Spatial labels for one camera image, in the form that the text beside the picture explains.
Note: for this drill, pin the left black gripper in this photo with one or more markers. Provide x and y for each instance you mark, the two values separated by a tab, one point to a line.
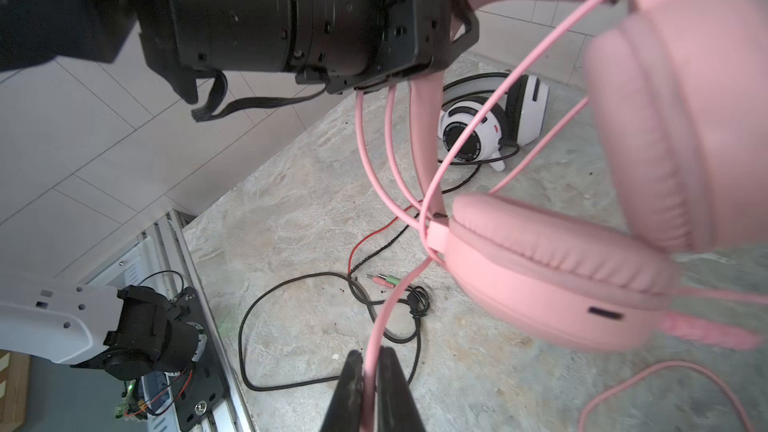
343	44

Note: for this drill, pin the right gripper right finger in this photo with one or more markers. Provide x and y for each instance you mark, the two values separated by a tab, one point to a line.
396	410

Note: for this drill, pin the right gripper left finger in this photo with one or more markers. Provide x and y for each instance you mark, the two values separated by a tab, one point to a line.
344	413

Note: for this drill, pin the pink headphones with cable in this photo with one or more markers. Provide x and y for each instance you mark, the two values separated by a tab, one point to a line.
482	375

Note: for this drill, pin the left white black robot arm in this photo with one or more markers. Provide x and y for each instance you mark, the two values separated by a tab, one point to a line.
34	32

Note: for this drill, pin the left circuit board green led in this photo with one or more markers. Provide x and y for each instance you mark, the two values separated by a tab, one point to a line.
142	408

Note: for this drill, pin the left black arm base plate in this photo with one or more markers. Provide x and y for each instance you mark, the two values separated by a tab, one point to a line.
198	366

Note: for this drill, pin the aluminium mounting rail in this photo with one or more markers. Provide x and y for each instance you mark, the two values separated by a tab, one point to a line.
158	257

